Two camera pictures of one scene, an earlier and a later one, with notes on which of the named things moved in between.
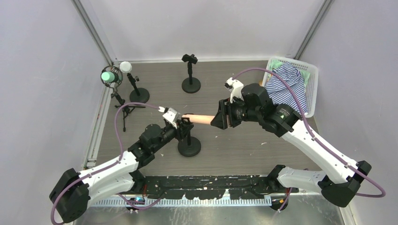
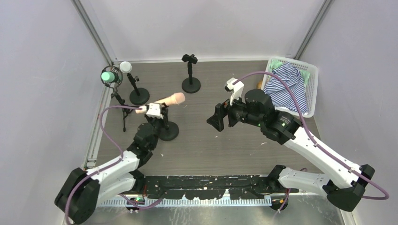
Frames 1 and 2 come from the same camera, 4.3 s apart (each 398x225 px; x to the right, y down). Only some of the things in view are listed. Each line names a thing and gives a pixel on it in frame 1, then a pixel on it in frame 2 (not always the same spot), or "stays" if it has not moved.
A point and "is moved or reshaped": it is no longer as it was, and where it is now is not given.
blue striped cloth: x=281 y=91 stays
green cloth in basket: x=274 y=63 stays
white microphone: x=126 y=67 stays
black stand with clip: x=190 y=85 stays
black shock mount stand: x=189 y=146 is moved or reshaped
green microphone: x=108 y=77 stays
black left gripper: x=183 y=128 → x=163 y=112
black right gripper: x=228 y=112 stays
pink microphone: x=198 y=119 → x=175 y=99
